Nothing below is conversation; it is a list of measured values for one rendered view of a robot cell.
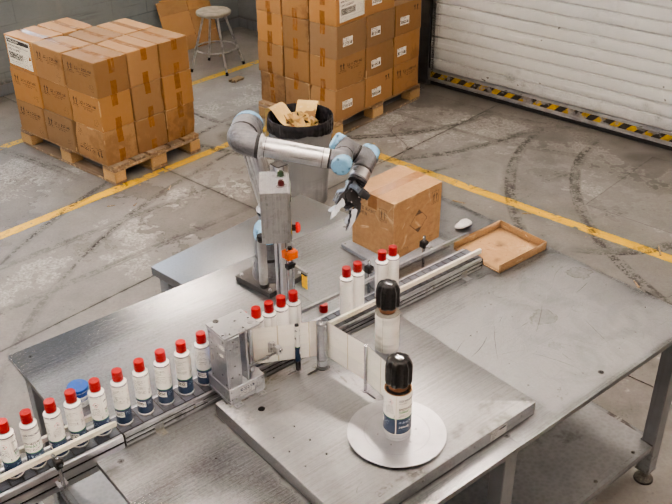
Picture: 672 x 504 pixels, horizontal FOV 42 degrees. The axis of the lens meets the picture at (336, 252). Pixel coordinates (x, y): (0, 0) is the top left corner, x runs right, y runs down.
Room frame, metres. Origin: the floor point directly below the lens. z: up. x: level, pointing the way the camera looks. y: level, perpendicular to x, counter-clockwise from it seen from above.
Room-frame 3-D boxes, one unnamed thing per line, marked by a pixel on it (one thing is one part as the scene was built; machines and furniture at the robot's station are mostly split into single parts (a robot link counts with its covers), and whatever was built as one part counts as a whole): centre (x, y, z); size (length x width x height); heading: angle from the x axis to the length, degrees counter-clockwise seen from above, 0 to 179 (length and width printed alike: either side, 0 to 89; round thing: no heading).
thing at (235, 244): (3.16, 0.15, 0.81); 0.90 x 0.90 x 0.04; 47
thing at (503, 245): (3.24, -0.71, 0.85); 0.30 x 0.26 x 0.04; 129
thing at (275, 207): (2.61, 0.20, 1.38); 0.17 x 0.10 x 0.19; 4
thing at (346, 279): (2.70, -0.04, 0.98); 0.05 x 0.05 x 0.20
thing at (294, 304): (2.54, 0.15, 0.98); 0.05 x 0.05 x 0.20
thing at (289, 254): (2.61, 0.14, 1.05); 0.10 x 0.04 x 0.33; 39
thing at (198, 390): (2.61, 0.06, 0.86); 1.65 x 0.08 x 0.04; 129
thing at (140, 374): (2.16, 0.62, 0.98); 0.05 x 0.05 x 0.20
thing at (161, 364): (2.21, 0.56, 0.98); 0.05 x 0.05 x 0.20
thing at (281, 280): (2.70, 0.19, 1.16); 0.04 x 0.04 x 0.67; 39
